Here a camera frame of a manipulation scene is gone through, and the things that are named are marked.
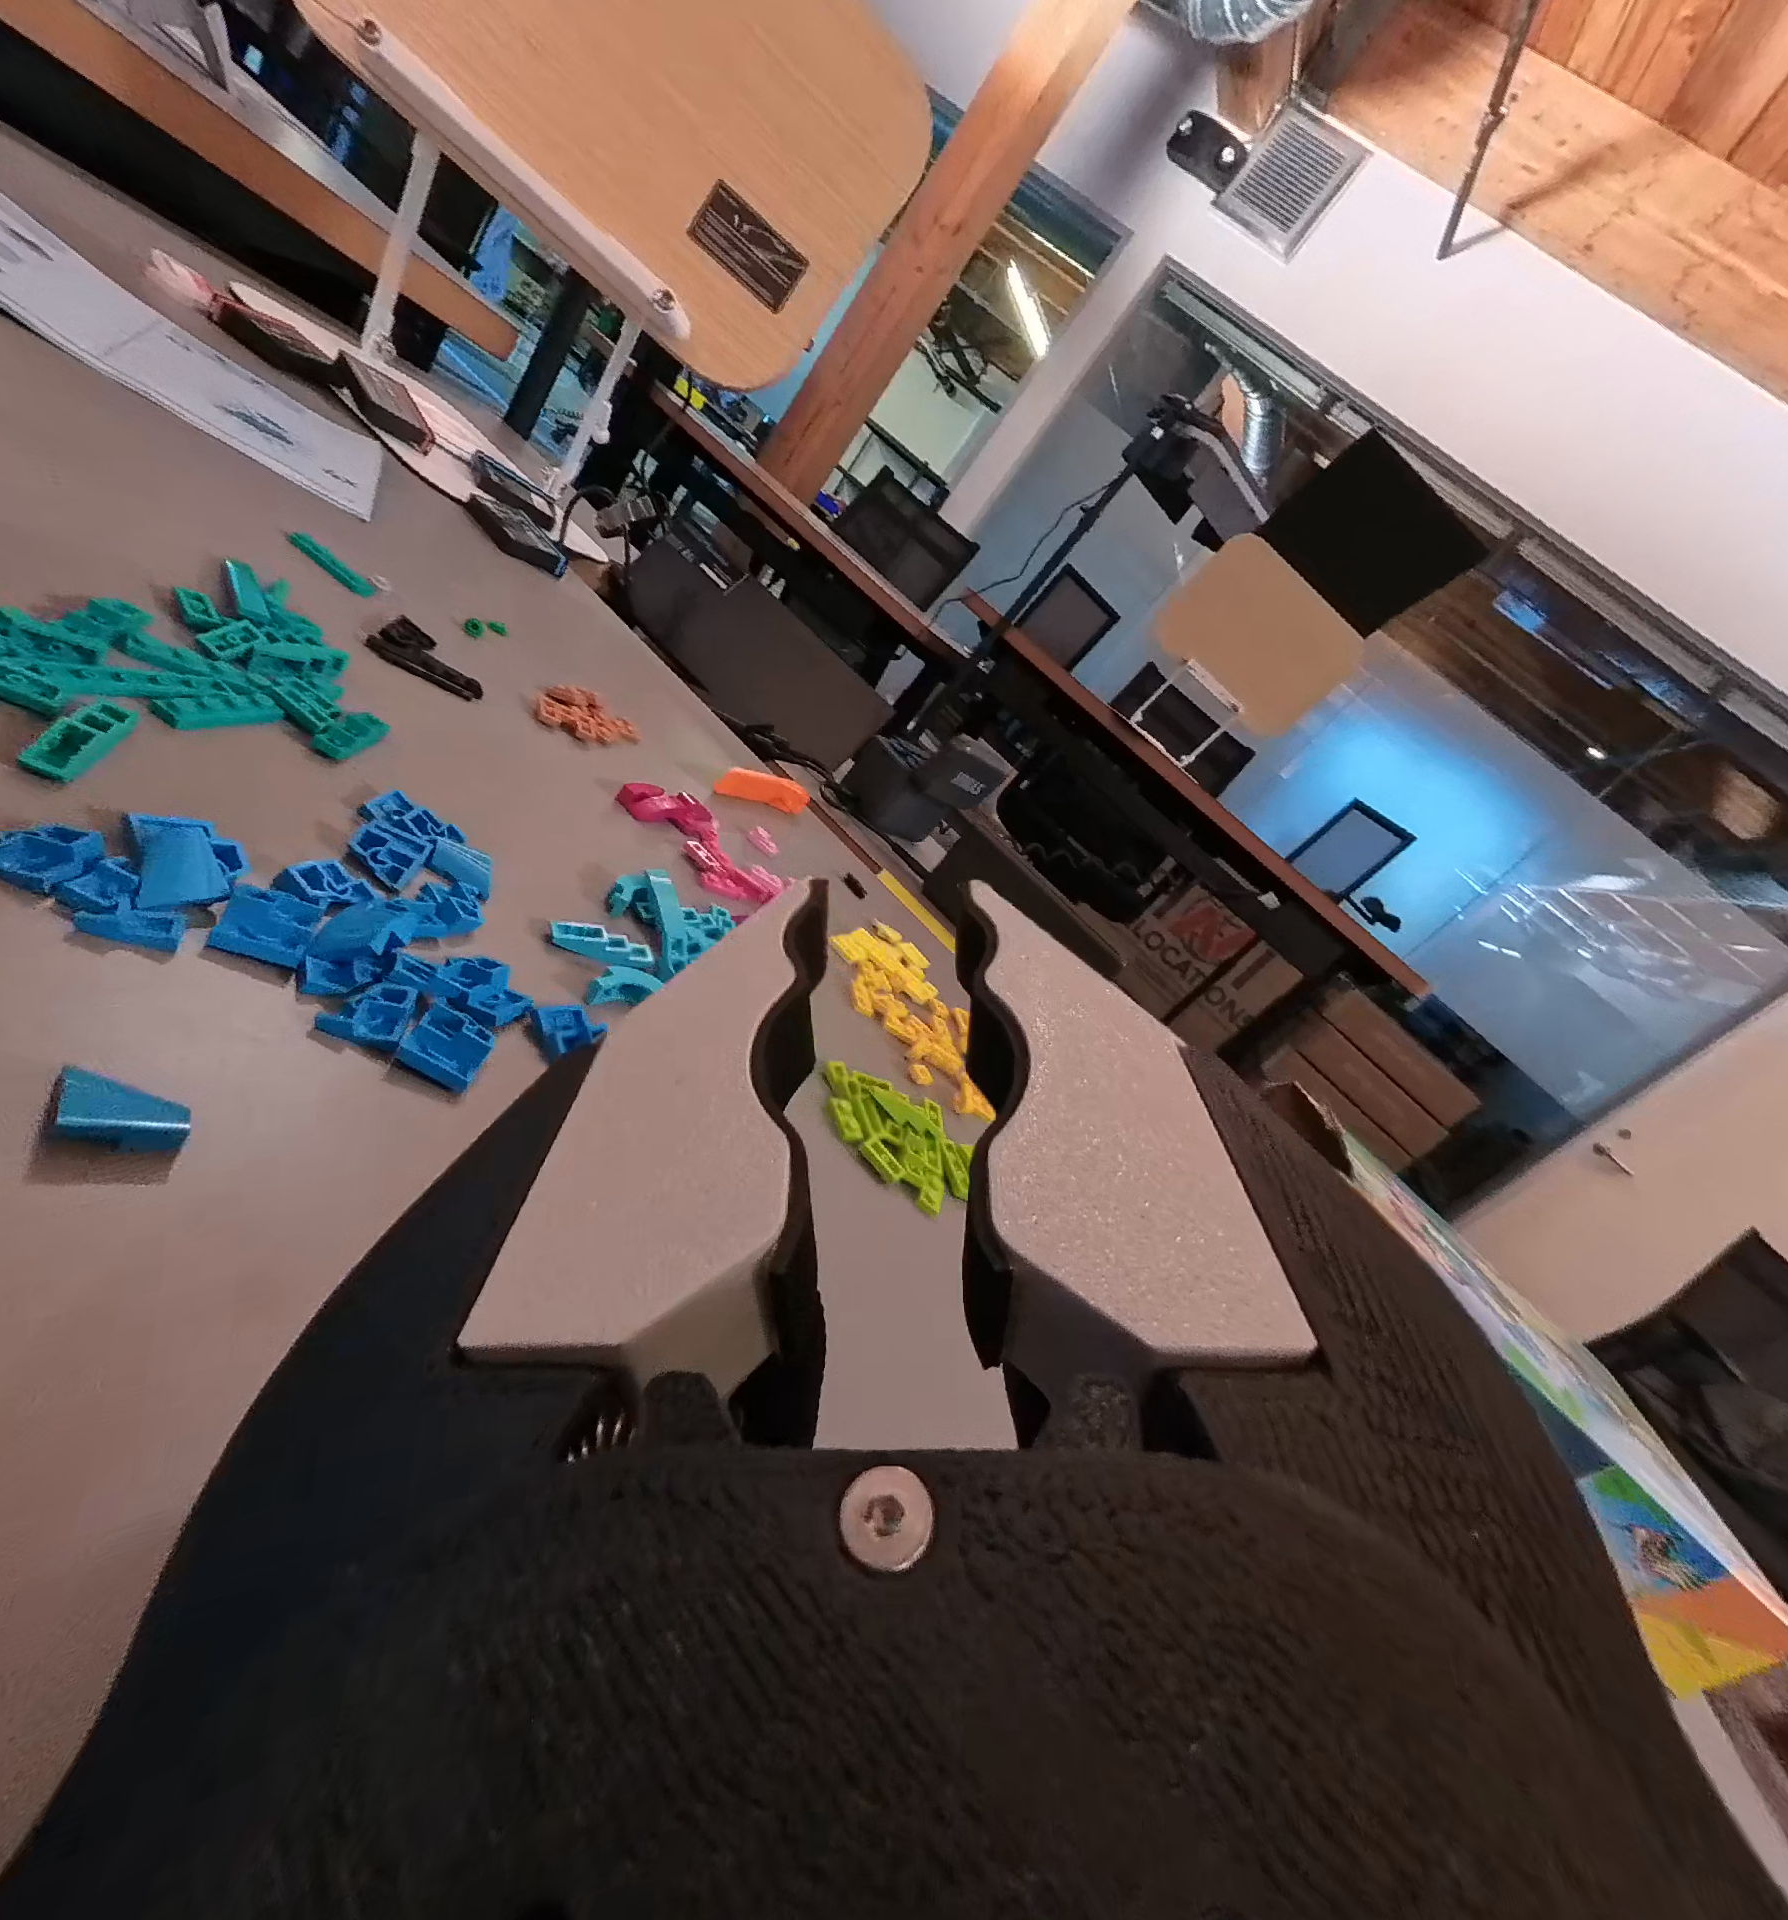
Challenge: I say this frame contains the wooden column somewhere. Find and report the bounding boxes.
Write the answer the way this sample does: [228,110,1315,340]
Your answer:
[755,0,1135,505]

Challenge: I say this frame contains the pile of teal lego pieces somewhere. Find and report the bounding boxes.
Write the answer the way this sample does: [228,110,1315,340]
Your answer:
[0,559,390,783]

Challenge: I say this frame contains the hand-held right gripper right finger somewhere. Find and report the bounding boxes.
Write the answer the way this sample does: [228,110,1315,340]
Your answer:
[958,882,1319,1444]

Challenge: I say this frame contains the black camera tripod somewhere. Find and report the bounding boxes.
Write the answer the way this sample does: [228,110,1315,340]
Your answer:
[968,393,1211,720]

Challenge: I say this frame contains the pile of cyan lego pieces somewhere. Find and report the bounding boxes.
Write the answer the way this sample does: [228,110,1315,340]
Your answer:
[549,867,737,1009]

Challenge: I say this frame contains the pile of blue lego pieces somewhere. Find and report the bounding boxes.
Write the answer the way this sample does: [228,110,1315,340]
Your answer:
[0,789,607,1091]

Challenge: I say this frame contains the small beige panel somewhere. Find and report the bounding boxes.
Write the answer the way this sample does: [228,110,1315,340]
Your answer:
[1150,532,1368,738]

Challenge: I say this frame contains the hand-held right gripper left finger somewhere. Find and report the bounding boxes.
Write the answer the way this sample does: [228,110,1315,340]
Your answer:
[460,877,830,1448]

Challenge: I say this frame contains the wooden panel on white stand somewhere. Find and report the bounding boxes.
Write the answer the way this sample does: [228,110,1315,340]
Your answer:
[295,0,938,496]

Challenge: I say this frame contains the long wooden desk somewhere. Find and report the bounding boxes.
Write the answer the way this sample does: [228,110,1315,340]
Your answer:
[653,381,1436,999]

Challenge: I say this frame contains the black lego pieces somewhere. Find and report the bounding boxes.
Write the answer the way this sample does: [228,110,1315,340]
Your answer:
[366,616,483,705]

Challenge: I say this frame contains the silver air duct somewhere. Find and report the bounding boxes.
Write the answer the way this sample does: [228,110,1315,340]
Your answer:
[1135,0,1346,92]

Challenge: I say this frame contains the black small device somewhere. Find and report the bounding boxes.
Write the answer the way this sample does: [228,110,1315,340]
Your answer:
[466,449,572,579]

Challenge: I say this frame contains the pile of lime lego pieces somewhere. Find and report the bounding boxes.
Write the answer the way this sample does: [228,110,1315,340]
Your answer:
[822,1060,975,1214]

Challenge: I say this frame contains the white air vent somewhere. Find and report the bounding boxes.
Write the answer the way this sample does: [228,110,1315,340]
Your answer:
[1216,96,1368,263]

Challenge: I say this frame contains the pile of pink lego pieces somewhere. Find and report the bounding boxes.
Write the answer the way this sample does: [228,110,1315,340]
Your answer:
[616,780,790,909]

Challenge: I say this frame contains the dark flat device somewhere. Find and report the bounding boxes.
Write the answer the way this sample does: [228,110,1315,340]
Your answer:
[335,352,439,450]

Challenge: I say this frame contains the blue wedge lego brick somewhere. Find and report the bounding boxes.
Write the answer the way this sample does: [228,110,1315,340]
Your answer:
[44,1065,193,1153]

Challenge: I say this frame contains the yellow tape strip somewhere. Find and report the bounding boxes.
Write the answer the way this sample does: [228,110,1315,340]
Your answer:
[872,869,961,953]

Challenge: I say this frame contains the pile of yellow lego pieces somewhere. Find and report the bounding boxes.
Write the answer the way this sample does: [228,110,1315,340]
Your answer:
[827,925,997,1124]

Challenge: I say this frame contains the printed instruction sheet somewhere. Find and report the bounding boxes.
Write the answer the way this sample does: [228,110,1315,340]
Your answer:
[0,151,386,522]

